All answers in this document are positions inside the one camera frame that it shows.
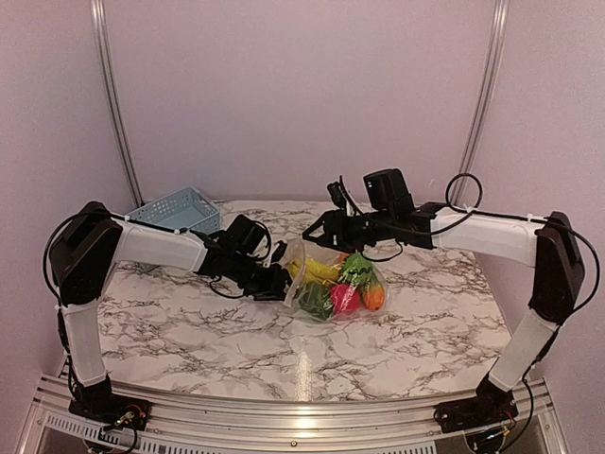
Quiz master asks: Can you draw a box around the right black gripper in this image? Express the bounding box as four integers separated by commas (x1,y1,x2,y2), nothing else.
303,207,396,253

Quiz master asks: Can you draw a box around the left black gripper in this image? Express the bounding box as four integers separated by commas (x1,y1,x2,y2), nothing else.
229,253,300,301

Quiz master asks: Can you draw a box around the clear zip top bag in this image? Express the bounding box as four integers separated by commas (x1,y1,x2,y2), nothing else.
271,238,388,323

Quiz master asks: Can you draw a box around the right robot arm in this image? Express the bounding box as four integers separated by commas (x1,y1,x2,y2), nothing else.
302,168,601,424

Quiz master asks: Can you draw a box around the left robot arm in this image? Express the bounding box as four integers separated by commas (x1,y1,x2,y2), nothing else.
43,201,292,421

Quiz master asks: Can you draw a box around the fake yellow banana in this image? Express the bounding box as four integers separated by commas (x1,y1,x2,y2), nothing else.
286,258,340,286

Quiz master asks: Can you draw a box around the fake green lettuce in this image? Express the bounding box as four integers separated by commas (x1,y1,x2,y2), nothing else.
340,253,376,287

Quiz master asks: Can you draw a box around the fake red food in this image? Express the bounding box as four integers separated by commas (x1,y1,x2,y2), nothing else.
330,284,361,314

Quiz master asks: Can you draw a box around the fake orange carrot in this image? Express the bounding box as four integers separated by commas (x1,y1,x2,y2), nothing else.
359,278,386,311

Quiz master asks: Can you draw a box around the blue plastic basket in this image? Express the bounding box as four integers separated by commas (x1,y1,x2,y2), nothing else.
126,186,222,273

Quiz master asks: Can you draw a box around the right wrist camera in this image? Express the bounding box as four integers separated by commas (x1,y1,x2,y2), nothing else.
327,177,354,216

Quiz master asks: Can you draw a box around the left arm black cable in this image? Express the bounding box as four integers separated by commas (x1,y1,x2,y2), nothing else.
207,219,273,300

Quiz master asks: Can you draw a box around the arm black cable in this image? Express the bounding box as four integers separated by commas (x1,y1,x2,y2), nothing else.
207,219,273,300
358,172,600,318

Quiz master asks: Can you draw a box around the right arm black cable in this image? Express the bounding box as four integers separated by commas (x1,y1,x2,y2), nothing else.
358,172,600,318

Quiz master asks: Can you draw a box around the aluminium front frame rail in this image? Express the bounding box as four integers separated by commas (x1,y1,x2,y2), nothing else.
18,373,568,454

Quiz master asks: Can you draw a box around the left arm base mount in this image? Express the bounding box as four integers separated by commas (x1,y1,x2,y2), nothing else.
69,393,151,430

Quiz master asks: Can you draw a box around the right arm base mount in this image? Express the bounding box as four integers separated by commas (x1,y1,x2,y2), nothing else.
433,396,519,433

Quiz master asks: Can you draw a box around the right aluminium corner post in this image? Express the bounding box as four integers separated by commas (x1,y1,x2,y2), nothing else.
456,0,510,202

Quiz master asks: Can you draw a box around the aluminium corner post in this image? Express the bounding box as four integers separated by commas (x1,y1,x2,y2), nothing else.
90,0,145,207
456,0,510,202

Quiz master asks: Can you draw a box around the left aluminium corner post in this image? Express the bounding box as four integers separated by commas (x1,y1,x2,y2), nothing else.
90,0,145,207

